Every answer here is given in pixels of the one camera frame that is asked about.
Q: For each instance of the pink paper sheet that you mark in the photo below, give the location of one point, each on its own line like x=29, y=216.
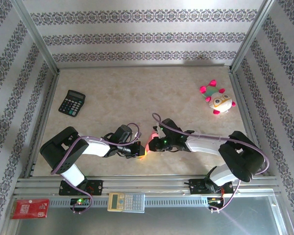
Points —
x=147, y=147

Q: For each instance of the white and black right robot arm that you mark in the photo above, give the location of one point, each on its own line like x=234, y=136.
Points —
x=242, y=159

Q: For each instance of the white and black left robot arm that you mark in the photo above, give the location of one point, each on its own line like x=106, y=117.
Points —
x=61, y=154

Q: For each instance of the grey metal sheet panel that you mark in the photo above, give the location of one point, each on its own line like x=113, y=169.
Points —
x=161, y=222

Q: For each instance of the beige scientific calculator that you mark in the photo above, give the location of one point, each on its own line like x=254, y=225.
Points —
x=126, y=202

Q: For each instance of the white and pink plush toy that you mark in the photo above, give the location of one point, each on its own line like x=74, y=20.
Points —
x=220, y=102

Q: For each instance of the black desk calculator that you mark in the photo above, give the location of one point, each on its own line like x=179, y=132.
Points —
x=72, y=102

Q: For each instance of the red card packet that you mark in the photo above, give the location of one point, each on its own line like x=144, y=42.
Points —
x=29, y=208

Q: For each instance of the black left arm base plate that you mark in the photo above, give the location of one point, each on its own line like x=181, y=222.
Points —
x=98, y=187

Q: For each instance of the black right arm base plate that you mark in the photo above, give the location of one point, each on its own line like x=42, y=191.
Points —
x=196, y=187

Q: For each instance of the thin aluminium wall rail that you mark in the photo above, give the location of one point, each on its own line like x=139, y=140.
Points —
x=142, y=66

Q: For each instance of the aluminium side rail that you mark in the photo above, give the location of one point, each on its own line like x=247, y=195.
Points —
x=42, y=122
x=247, y=122

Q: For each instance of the aluminium frame post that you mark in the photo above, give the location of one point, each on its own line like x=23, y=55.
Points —
x=34, y=34
x=252, y=34

